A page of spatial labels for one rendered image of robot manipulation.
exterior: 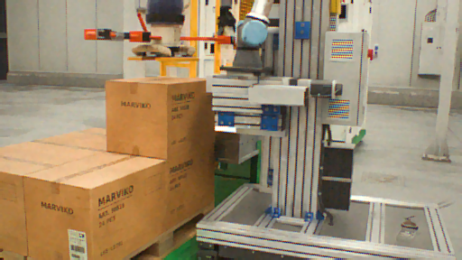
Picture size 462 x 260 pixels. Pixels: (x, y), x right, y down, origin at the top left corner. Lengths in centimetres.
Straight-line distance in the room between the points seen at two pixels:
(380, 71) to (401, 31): 107
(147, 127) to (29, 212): 73
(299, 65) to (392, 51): 921
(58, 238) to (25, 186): 28
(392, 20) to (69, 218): 1026
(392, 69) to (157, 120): 954
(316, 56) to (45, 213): 151
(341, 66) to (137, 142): 114
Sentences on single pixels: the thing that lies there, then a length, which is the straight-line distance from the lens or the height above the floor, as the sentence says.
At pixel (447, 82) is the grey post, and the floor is 87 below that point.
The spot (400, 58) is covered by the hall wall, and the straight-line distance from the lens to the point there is 1156.
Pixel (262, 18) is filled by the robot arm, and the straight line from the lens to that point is 217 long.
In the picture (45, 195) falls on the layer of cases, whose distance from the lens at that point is 215.
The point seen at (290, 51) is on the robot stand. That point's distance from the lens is 242.
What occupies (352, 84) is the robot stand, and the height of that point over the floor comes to 97.
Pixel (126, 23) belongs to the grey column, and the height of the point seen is 134.
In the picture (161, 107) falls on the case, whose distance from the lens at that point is 239.
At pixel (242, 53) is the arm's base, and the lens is 230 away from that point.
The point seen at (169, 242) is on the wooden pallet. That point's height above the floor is 7.
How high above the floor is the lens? 111
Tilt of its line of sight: 10 degrees down
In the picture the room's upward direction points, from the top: 2 degrees clockwise
